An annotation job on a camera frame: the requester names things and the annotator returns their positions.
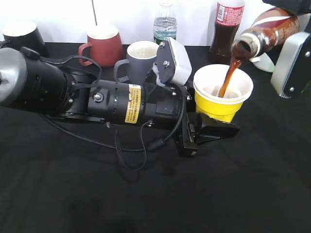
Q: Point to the grey mug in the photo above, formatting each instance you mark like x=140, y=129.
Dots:
x=140, y=57

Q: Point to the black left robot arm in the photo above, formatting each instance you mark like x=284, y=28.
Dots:
x=30, y=82

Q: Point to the black mug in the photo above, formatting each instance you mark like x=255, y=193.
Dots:
x=23, y=34

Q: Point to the cola bottle red label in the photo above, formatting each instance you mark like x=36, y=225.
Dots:
x=228, y=18

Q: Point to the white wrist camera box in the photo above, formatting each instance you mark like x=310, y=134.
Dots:
x=172, y=62

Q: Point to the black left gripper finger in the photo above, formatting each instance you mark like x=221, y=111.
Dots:
x=218, y=130

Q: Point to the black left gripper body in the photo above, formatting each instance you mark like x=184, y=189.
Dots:
x=173, y=109

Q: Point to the yellow paper cup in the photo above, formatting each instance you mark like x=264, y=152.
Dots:
x=216, y=100

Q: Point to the clear water bottle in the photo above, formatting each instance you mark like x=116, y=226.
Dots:
x=165, y=22

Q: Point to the brown coffee drink bottle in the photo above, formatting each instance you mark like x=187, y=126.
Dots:
x=270, y=29

